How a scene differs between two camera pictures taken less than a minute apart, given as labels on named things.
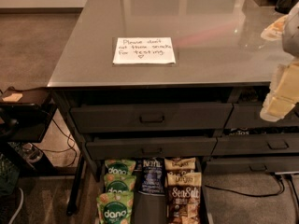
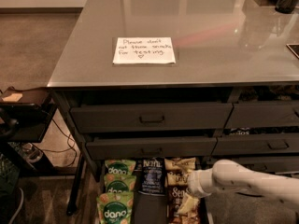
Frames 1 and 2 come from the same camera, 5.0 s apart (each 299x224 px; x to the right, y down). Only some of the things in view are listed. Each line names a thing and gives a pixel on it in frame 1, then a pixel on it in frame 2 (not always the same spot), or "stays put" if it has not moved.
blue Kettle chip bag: [152, 175] stays put
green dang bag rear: [119, 166] stays put
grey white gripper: [291, 32] → [195, 184]
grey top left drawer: [152, 118] stays put
